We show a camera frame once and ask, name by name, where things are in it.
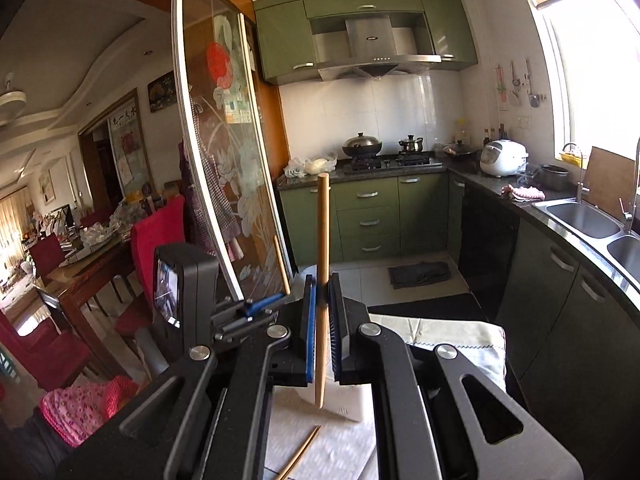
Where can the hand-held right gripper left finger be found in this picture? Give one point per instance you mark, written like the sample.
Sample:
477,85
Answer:
311,330

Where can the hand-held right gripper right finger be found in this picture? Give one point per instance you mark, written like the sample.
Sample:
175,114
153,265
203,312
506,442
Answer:
335,330

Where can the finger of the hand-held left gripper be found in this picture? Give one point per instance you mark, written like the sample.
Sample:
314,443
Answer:
245,323
265,302

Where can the long wooden chopstick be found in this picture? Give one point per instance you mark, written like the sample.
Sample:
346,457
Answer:
322,235
281,265

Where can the white plastic utensil holder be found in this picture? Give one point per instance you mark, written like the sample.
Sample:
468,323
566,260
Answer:
345,402

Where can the bunch of wooden chopsticks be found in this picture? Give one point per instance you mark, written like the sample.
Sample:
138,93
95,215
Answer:
302,450

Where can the person's left forearm pink sleeve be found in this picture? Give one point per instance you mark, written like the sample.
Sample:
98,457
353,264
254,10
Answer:
80,405

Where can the red covered dining chair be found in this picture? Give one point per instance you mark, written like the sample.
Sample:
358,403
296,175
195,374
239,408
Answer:
47,255
160,230
45,350

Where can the dark grey floor mat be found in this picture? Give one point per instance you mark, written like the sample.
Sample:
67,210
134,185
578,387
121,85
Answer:
420,275

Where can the cluttered wooden dining table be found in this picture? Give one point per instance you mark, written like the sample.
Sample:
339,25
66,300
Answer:
90,260

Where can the floral glass sliding door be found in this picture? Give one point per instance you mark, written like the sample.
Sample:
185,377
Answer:
225,160

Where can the pale green patterned tablecloth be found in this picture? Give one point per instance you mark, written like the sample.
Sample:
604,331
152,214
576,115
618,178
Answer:
470,340

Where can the white plastic bags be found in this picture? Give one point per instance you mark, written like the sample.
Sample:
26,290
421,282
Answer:
312,165

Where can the black built-in appliance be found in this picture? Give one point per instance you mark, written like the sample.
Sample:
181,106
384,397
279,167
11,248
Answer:
487,240

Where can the black gas stove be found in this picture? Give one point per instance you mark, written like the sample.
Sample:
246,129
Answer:
395,161

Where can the black wok with lid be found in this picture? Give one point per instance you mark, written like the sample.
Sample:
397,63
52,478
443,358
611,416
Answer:
361,146

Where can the small steel pot with lid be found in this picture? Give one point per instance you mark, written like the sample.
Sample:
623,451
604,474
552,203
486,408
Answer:
411,145

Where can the dark stone countertop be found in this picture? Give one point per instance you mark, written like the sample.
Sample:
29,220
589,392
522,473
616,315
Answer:
480,182

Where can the black frying pan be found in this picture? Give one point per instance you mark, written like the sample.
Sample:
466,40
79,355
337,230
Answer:
460,150

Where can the pink cloth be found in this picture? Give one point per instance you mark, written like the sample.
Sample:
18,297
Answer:
525,193

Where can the white rice cooker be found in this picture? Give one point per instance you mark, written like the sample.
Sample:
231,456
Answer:
502,157

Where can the green upper kitchen cabinets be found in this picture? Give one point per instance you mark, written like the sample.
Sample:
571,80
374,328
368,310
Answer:
280,35

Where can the dark cooking pot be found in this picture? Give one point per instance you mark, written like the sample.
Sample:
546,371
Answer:
552,177

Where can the stainless steel double sink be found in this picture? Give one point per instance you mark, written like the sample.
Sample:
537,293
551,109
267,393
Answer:
585,220

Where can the small steel faucet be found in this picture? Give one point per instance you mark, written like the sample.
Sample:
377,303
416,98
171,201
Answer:
580,185

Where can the stainless steel range hood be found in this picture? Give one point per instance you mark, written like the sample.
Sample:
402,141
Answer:
370,35

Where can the yellow basket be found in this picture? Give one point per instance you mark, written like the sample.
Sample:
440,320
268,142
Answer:
572,160

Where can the wooden cutting board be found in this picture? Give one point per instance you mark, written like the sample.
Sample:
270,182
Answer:
612,180

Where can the tall steel faucet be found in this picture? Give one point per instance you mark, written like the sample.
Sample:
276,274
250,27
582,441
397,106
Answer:
629,215

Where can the kitchen window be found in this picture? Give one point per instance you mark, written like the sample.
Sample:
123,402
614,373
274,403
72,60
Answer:
595,85

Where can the wall poster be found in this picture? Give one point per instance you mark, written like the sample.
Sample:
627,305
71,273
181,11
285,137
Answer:
127,155

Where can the dark framed wall picture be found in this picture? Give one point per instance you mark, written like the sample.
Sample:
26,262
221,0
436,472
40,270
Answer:
162,92

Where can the wall socket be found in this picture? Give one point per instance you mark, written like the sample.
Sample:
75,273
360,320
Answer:
524,121

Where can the wall hanging kitchen tools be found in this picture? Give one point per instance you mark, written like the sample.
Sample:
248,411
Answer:
515,85

